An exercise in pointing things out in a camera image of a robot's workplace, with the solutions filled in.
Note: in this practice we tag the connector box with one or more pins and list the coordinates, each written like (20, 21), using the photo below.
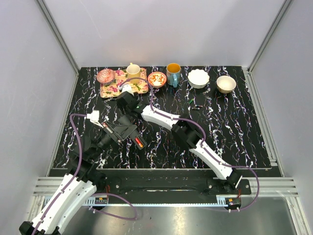
(101, 200)
(234, 202)

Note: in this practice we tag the left connector box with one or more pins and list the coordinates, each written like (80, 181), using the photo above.
(101, 200)

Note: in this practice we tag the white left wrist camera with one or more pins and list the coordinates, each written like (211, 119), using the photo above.
(94, 117)

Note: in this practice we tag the beige round bowl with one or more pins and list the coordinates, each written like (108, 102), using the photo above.
(226, 84)

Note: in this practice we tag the black remote control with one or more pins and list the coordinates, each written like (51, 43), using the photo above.
(143, 142)

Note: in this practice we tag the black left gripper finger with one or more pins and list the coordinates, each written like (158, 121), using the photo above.
(133, 135)
(124, 120)

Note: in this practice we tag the right connector box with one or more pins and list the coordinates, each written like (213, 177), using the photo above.
(234, 202)

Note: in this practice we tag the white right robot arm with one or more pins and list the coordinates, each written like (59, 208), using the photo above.
(187, 133)

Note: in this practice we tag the yellow mug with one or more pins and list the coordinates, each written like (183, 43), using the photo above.
(133, 72)

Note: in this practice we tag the blue mug orange inside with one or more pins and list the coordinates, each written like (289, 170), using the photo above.
(173, 74)

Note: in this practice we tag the white scalloped bowl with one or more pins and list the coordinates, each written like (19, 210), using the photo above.
(198, 79)

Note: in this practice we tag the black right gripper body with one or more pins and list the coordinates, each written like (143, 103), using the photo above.
(120, 106)

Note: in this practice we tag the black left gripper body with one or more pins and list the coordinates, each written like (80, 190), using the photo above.
(122, 137)

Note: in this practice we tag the pink patterned bowl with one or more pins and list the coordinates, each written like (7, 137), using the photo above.
(106, 76)

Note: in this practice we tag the red orange battery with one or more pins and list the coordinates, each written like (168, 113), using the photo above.
(139, 142)

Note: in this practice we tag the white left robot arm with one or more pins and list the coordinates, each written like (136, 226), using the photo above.
(83, 180)

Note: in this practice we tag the orange floral small bowl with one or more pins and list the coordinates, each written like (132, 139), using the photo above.
(157, 79)

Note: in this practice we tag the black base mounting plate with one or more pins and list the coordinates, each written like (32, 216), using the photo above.
(175, 180)

